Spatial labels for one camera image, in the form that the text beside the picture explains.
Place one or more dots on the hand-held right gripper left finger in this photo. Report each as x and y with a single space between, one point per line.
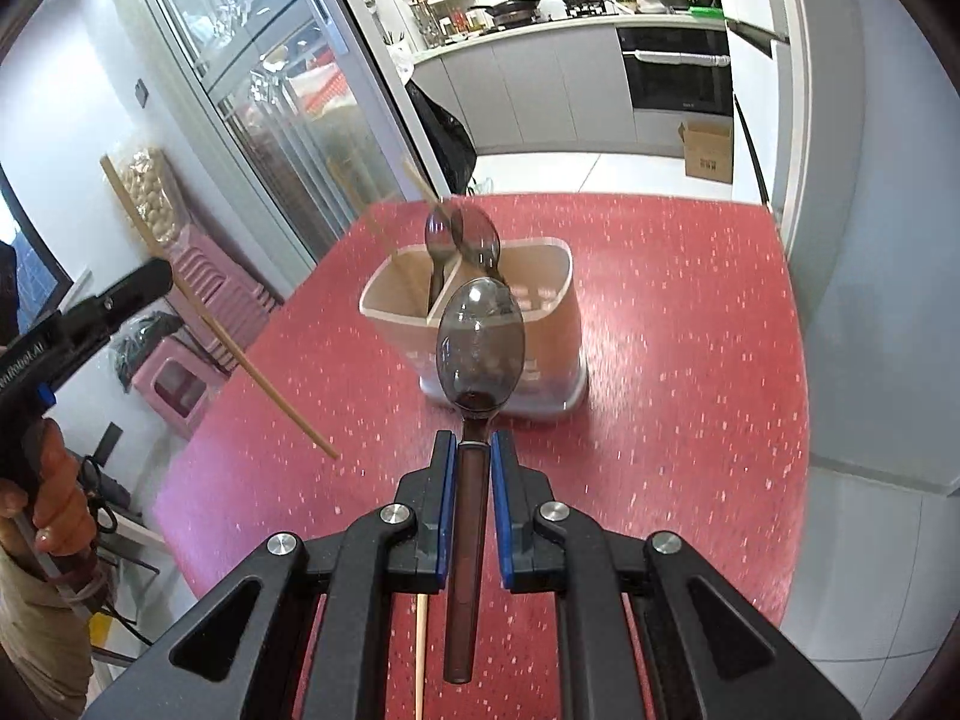
447 517

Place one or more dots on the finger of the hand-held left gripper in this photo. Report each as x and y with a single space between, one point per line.
127 289

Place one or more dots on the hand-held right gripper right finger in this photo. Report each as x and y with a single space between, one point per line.
502 517

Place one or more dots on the plain wooden chopstick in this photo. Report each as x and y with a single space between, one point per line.
247 367
420 660

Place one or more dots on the beige plastic utensil holder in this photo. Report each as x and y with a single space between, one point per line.
555 330

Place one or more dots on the thick bamboo chopstick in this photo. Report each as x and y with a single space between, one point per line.
424 191

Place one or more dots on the person's left forearm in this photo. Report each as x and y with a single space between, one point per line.
34 630

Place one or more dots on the person's left hand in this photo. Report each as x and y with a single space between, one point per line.
60 487

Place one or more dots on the small black bag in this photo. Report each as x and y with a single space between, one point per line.
139 341

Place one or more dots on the stack of pink plastic stools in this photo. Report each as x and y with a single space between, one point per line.
217 277

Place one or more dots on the clear bag of beige balls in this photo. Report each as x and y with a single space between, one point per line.
150 195

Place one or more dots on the dark television screen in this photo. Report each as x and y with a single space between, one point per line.
34 247

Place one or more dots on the single pink stool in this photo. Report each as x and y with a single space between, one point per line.
180 390

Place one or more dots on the black scissors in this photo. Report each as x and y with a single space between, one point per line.
97 495

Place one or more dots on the glass sliding door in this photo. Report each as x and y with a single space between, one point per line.
247 52

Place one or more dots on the red plastic basket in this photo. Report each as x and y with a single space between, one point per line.
322 90

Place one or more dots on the large black plastic bag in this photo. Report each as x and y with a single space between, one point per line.
442 135

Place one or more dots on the cardboard box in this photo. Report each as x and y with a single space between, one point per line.
709 154

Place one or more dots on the spice rack with bottles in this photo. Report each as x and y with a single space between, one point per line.
442 11

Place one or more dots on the grey kitchen cabinets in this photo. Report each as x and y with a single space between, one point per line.
540 90

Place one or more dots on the black built-in oven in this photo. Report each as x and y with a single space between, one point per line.
675 82

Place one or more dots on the black wok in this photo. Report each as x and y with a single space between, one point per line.
514 9

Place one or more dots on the green flat board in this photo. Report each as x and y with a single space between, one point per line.
705 13

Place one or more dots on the black wall switch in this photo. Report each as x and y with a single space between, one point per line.
142 92

